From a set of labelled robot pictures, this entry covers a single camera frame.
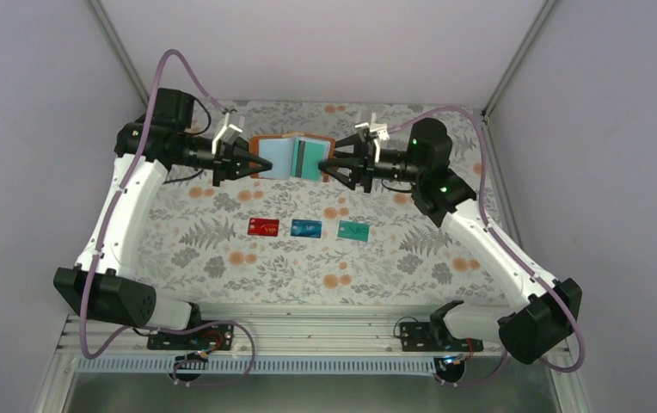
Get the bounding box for teal card with black stripe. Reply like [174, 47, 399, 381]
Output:
[292, 138, 330, 181]

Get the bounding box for brown leather card holder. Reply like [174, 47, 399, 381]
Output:
[249, 132, 335, 182]

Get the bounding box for red VIP credit card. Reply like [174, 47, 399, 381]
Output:
[248, 218, 279, 237]

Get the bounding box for blue credit card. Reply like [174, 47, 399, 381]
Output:
[290, 219, 322, 238]

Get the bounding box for teal credit card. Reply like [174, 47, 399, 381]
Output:
[337, 220, 370, 243]

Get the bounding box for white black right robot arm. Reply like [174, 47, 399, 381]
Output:
[318, 118, 582, 364]

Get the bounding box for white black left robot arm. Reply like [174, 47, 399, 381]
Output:
[53, 88, 272, 330]

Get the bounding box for floral patterned table mat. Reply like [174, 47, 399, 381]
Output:
[91, 99, 520, 306]

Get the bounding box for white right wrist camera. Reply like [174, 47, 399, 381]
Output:
[355, 111, 390, 163]

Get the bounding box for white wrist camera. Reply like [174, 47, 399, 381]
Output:
[355, 111, 390, 163]
[211, 112, 245, 156]

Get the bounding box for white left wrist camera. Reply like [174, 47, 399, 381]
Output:
[211, 112, 245, 156]

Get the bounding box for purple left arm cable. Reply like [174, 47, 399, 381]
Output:
[79, 48, 230, 361]

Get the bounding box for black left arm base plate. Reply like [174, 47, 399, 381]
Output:
[146, 324, 235, 352]

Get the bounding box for aluminium rail frame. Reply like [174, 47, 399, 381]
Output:
[58, 305, 570, 357]

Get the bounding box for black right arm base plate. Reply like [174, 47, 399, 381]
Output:
[396, 321, 484, 353]

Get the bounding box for grey slotted cable duct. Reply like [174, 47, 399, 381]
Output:
[75, 354, 435, 376]

